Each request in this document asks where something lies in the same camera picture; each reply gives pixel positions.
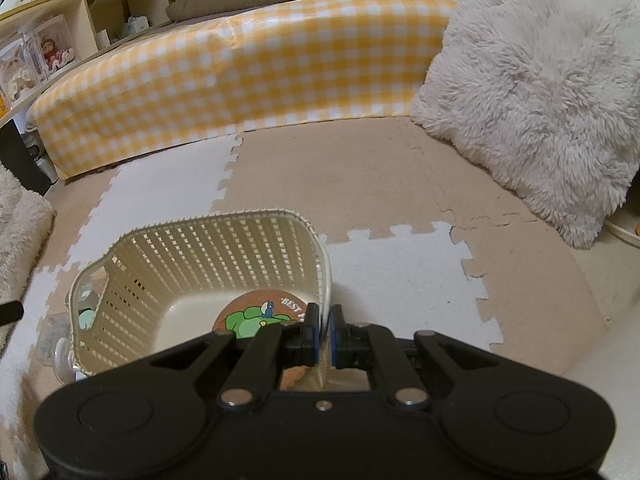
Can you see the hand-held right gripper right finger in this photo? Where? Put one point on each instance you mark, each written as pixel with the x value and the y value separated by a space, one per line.
pixel 334 335

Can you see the clear box with pale doll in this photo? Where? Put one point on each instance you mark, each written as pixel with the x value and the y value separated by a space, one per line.
pixel 17 72

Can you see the round cork coaster green frog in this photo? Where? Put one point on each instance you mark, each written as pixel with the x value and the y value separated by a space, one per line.
pixel 240 310

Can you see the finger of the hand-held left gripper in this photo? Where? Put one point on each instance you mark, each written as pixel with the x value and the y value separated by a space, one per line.
pixel 10 312

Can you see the clear box with red-haired doll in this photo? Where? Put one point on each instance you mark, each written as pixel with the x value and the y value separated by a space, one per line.
pixel 52 47

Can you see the yellow checked bed side cover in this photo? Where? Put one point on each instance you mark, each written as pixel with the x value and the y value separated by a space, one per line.
pixel 210 70

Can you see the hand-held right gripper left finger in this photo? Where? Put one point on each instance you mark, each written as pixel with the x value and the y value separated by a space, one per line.
pixel 314 332

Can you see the cream plastic lattice basket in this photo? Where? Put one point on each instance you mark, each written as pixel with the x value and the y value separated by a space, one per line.
pixel 200 260

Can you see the wooden shelf unit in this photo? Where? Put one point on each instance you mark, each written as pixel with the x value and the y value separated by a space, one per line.
pixel 82 20

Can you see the light blue shelf ornament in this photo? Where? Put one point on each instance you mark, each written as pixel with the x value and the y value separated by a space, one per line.
pixel 136 24

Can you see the white fluffy cushion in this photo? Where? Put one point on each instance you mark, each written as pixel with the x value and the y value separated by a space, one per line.
pixel 540 95

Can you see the beige fluffy cushion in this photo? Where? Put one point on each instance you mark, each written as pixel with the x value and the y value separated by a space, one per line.
pixel 20 240

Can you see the black furniture panel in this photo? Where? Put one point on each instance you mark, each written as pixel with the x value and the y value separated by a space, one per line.
pixel 20 160

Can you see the white suction cup hook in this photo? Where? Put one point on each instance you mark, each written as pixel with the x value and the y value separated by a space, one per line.
pixel 61 356

